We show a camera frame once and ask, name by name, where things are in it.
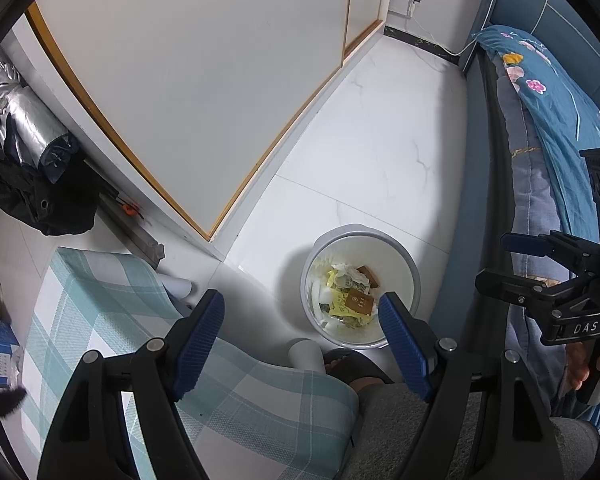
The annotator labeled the pile of crumpled wrappers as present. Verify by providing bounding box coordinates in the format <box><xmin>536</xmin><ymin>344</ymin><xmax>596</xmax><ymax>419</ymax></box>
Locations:
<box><xmin>310</xmin><ymin>262</ymin><xmax>381</xmax><ymax>331</ymax></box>

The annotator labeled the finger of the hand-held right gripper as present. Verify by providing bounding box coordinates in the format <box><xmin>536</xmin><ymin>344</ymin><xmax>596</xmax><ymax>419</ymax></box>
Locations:
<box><xmin>475</xmin><ymin>267</ymin><xmax>594</xmax><ymax>317</ymax></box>
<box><xmin>502</xmin><ymin>230</ymin><xmax>600</xmax><ymax>279</ymax></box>

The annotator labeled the white table leg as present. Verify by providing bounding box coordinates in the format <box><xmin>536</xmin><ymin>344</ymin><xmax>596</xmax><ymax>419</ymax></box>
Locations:
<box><xmin>287</xmin><ymin>340</ymin><xmax>328</xmax><ymax>373</ymax></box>
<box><xmin>162</xmin><ymin>275</ymin><xmax>193</xmax><ymax>298</ymax></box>

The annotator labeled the black slipper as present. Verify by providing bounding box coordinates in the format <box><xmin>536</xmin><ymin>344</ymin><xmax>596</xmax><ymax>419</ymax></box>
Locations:
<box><xmin>322</xmin><ymin>349</ymin><xmax>393</xmax><ymax>386</ymax></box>

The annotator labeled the white charging cable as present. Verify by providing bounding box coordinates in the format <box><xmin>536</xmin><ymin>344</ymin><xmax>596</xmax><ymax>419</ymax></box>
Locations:
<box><xmin>407</xmin><ymin>2</ymin><xmax>481</xmax><ymax>56</ymax></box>

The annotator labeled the white trash bin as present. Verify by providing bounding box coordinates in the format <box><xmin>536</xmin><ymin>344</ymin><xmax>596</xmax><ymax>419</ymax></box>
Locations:
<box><xmin>300</xmin><ymin>224</ymin><xmax>422</xmax><ymax>351</ymax></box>

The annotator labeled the metal floor rail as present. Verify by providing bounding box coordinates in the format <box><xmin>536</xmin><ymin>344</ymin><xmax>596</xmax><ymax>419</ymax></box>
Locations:
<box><xmin>82</xmin><ymin>157</ymin><xmax>166</xmax><ymax>268</ymax></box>

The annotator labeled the silver foil bag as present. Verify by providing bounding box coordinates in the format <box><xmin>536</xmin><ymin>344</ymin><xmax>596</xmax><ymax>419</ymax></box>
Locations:
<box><xmin>0</xmin><ymin>57</ymin><xmax>81</xmax><ymax>183</ymax></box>

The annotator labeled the teal checked tablecloth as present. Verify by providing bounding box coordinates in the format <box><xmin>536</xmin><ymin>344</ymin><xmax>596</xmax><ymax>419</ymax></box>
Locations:
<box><xmin>20</xmin><ymin>247</ymin><xmax>359</xmax><ymax>480</ymax></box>

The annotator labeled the person's grey trouser leg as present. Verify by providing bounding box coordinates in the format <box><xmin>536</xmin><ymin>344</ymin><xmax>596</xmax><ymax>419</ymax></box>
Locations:
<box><xmin>340</xmin><ymin>385</ymin><xmax>600</xmax><ymax>480</ymax></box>

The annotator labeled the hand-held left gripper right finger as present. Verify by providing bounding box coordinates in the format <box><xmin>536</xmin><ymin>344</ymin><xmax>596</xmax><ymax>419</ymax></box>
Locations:
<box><xmin>377</xmin><ymin>292</ymin><xmax>566</xmax><ymax>480</ymax></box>

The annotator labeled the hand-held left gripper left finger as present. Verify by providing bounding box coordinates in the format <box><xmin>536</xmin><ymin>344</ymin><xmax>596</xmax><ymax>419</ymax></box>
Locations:
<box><xmin>36</xmin><ymin>289</ymin><xmax>227</xmax><ymax>480</ymax></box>

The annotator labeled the blue floral quilt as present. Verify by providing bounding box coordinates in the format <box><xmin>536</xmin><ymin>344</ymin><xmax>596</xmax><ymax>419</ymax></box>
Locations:
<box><xmin>472</xmin><ymin>25</ymin><xmax>600</xmax><ymax>431</ymax></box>

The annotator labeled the black backpack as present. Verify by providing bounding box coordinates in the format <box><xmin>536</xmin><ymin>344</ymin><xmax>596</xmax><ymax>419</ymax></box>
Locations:
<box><xmin>0</xmin><ymin>105</ymin><xmax>106</xmax><ymax>236</ymax></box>

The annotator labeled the brown paper packet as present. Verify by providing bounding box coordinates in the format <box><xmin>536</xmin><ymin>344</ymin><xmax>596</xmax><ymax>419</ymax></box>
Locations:
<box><xmin>343</xmin><ymin>290</ymin><xmax>373</xmax><ymax>316</ymax></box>

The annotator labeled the person's right hand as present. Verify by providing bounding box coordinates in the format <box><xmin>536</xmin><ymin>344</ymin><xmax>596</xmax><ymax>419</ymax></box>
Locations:
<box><xmin>564</xmin><ymin>337</ymin><xmax>600</xmax><ymax>393</ymax></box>

